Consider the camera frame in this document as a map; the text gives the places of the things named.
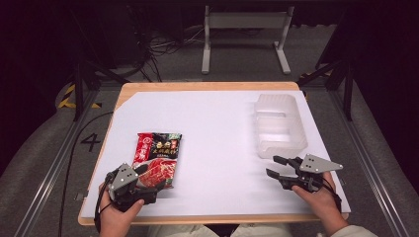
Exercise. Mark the clear plastic tray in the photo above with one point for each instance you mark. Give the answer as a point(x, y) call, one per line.
point(280, 131)

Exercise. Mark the aluminium floor rail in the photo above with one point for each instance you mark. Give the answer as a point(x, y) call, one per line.
point(372, 171)
point(56, 164)

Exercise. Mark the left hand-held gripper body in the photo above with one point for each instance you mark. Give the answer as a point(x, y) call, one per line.
point(122, 179)

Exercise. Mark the person's right hand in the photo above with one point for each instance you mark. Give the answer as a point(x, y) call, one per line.
point(324, 204)

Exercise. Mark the black metal stand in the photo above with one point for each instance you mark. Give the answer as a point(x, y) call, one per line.
point(347, 89)
point(79, 89)

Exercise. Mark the person's legs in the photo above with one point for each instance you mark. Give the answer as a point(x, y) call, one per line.
point(197, 231)

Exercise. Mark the person's left hand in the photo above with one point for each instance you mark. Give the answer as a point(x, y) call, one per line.
point(113, 220)

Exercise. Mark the white metal stand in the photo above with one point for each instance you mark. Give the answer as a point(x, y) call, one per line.
point(247, 20)

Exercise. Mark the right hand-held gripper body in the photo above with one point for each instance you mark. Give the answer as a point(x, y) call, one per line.
point(314, 164)

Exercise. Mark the red and black seasoning packet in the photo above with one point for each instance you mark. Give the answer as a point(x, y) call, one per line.
point(158, 151)

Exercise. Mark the white table sheet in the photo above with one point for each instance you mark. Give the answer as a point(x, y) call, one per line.
point(214, 131)

